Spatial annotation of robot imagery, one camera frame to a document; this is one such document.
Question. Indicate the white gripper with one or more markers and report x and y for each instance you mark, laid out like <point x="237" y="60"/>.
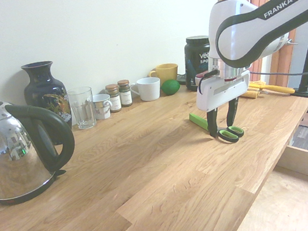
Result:
<point x="221" y="93"/>

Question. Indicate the green black sheathed scissors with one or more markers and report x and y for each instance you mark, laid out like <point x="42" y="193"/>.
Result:
<point x="198" y="120"/>

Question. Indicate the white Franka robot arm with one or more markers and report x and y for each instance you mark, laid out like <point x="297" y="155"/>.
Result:
<point x="235" y="38"/>

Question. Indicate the open wooden drawer white front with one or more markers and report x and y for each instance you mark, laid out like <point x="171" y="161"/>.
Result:
<point x="288" y="205"/>

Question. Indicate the small black box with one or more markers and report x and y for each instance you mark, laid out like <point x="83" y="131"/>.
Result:
<point x="182" y="79"/>

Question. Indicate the green lime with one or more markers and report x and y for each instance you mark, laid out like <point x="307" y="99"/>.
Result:
<point x="170" y="87"/>

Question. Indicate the black Vega protein tub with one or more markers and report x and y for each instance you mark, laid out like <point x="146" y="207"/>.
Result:
<point x="195" y="62"/>

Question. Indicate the yellow ceramic mug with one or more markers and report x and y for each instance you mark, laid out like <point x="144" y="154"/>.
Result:
<point x="167" y="72"/>

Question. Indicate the plain white cup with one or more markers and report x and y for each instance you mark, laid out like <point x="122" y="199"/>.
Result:
<point x="150" y="89"/>

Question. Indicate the brown lid spice jar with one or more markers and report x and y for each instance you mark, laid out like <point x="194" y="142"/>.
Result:
<point x="125" y="96"/>
<point x="114" y="101"/>

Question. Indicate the small white printed mug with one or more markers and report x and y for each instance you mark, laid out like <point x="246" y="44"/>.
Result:
<point x="101" y="106"/>

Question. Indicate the clear ribbed drinking glass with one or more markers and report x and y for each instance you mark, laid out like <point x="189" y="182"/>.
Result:
<point x="83" y="112"/>

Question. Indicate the dark blue painted vase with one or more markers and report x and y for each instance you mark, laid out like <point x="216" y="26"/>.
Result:
<point x="44" y="91"/>

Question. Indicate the stainless steel electric kettle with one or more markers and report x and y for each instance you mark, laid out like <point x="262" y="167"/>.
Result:
<point x="7" y="150"/>

